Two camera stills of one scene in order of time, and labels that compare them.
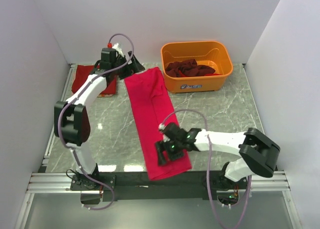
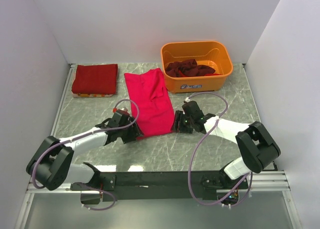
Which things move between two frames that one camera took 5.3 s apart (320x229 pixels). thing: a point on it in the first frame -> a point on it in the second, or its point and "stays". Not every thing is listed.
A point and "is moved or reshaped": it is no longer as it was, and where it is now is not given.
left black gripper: (132, 68) -> (135, 132)
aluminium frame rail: (43, 182) stays
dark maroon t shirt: (189, 66) stays
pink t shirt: (151, 106) is moved or reshaped
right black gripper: (161, 146) -> (179, 116)
